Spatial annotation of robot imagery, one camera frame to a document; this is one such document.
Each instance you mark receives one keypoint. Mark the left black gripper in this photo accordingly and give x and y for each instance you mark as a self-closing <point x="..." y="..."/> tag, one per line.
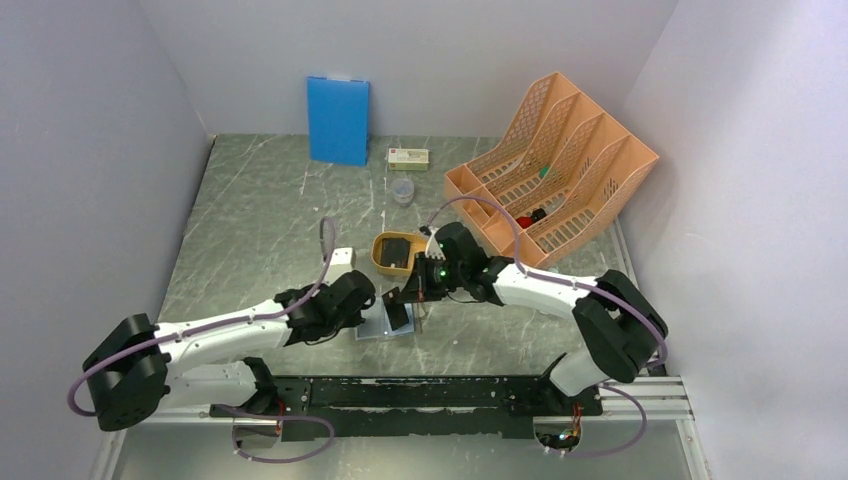
<point x="352" y="318"/>

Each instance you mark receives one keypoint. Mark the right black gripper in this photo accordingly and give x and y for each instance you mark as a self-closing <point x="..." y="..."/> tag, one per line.
<point x="419" y="288"/>

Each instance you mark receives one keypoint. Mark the grey card holder wallet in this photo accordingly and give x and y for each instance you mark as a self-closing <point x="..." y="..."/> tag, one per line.
<point x="377" y="324"/>

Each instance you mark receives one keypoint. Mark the yellow oval tray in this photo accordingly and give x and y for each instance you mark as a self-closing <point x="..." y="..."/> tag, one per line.
<point x="418" y="245"/>

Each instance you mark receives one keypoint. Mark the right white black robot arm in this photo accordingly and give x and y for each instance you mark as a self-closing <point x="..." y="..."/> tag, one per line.
<point x="621" y="330"/>

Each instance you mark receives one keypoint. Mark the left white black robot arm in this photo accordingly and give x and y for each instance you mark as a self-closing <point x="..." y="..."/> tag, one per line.
<point x="141" y="367"/>

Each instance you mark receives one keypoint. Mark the black credit card stack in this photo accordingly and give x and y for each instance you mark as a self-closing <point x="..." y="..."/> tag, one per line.
<point x="394" y="252"/>

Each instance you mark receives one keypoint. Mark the red black object in rack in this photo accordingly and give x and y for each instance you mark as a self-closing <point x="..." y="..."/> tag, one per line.
<point x="534" y="217"/>

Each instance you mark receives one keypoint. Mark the small clear plastic cup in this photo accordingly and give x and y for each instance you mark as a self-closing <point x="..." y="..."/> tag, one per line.
<point x="403" y="190"/>

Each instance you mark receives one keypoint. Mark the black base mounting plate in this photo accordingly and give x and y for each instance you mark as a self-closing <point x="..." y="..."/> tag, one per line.
<point x="268" y="400"/>

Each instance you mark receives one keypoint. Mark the small white red box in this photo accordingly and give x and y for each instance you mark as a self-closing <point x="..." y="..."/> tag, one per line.
<point x="407" y="159"/>

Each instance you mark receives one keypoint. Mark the orange file organizer rack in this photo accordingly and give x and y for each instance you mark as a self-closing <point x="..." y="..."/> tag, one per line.
<point x="596" y="165"/>

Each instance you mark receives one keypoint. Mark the blue board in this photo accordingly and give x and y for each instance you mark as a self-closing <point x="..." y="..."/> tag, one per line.
<point x="338" y="117"/>

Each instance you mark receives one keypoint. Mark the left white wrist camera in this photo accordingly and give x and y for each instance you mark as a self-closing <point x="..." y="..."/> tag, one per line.
<point x="342" y="260"/>

